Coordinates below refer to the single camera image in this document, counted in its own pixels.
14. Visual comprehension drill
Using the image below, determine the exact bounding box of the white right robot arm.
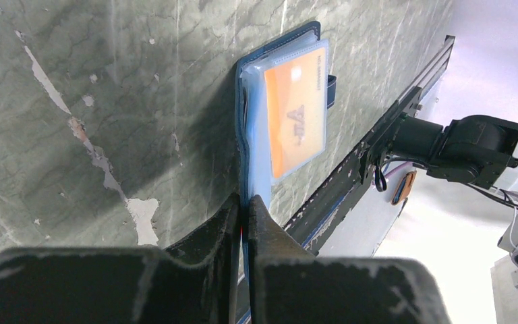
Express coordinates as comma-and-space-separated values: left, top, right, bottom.
386, 115, 518, 200

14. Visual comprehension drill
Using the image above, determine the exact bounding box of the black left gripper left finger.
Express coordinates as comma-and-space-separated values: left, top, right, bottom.
0, 194, 240, 323

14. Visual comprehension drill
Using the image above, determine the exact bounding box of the orange VIP credit card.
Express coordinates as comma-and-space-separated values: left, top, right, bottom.
263, 45, 328, 180

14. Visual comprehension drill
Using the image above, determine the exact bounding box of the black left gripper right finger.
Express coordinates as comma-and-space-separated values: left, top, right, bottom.
248, 196, 450, 323

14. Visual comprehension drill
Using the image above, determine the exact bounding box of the blue card holder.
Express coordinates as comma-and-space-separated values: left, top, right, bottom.
234, 20, 338, 283

